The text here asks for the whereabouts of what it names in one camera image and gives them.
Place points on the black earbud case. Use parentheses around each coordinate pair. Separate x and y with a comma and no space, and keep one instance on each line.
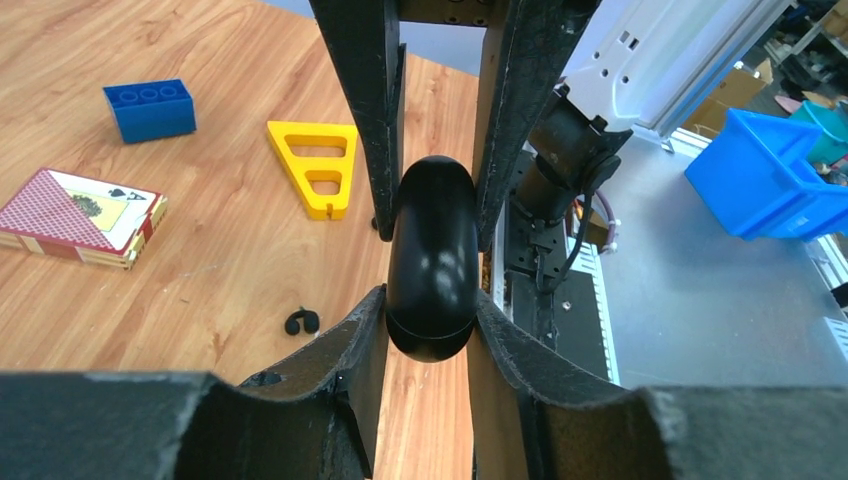
(432,287)

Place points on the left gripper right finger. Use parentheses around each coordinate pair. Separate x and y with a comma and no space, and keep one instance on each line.
(536,415)

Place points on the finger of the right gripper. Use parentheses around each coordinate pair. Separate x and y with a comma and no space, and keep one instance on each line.
(363,40)
(526,47)

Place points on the yellow triangle block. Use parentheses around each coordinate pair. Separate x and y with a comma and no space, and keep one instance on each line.
(323,183)

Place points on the blue plastic storage bin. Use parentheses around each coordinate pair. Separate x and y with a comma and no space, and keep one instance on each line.
(756,180)

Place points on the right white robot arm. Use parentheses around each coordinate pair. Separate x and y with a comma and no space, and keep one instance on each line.
(562,84)

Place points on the cardboard box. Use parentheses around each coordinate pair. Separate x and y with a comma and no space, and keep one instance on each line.
(734,91)

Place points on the playing card box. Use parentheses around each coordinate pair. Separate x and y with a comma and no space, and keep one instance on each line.
(83,219)

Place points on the blue toy brick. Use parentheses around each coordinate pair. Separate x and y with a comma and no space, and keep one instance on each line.
(151,110)

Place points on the slotted cable duct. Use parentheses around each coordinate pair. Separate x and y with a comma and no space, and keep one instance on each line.
(592,345)

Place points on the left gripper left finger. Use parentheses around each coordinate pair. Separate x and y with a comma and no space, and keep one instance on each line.
(313,415)

